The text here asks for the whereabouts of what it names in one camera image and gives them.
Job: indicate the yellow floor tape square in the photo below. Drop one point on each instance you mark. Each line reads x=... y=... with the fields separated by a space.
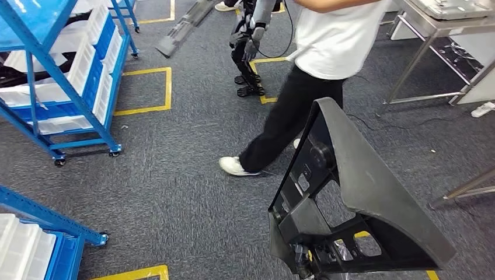
x=131 y=273

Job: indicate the blue wheeled shelf rack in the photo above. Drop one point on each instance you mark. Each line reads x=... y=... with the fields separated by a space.
x=27 y=23

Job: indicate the person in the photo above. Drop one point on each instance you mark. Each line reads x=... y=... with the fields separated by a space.
x=328 y=38

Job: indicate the black plastic bracket part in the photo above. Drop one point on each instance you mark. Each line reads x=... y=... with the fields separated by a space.
x=367 y=174

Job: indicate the blue metal shelf rack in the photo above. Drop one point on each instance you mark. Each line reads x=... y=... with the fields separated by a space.
x=46 y=216

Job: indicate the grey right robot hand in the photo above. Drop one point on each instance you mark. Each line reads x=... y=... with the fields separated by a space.
x=301 y=259

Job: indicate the stamped metal plate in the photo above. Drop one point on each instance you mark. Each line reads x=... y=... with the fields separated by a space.
x=452 y=7

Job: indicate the grey long metal piece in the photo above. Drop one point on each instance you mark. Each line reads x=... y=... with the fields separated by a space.
x=181 y=29

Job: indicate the humanoid robot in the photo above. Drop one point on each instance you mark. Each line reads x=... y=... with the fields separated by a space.
x=259 y=11

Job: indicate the white panel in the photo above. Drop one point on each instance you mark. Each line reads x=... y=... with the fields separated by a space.
x=481 y=87

